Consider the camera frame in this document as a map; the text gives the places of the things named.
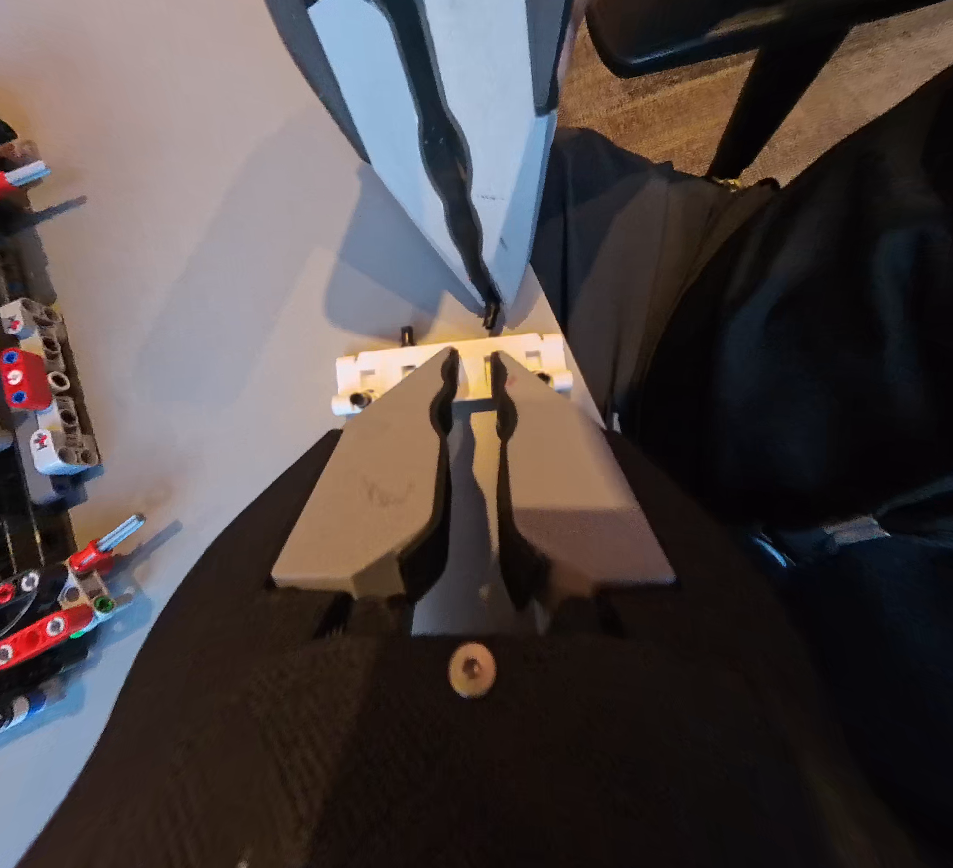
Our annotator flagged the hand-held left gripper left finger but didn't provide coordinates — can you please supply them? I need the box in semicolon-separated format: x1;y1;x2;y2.
270;345;459;602

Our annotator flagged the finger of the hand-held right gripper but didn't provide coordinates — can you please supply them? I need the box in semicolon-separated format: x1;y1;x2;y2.
305;0;500;312
420;0;561;308

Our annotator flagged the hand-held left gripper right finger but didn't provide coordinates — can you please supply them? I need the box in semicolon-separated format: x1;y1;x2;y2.
491;350;679;610

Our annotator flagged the white toy brick panel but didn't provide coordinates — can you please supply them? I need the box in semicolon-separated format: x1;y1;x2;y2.
331;332;574;416

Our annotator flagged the light grey desk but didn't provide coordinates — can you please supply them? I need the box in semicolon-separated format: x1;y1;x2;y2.
0;0;608;868

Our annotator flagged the person's torso in dark clothing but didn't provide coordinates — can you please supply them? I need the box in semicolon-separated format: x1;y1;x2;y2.
532;60;953;868

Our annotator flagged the toy brick car model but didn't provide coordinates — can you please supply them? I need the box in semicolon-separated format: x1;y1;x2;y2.
0;116;147;735

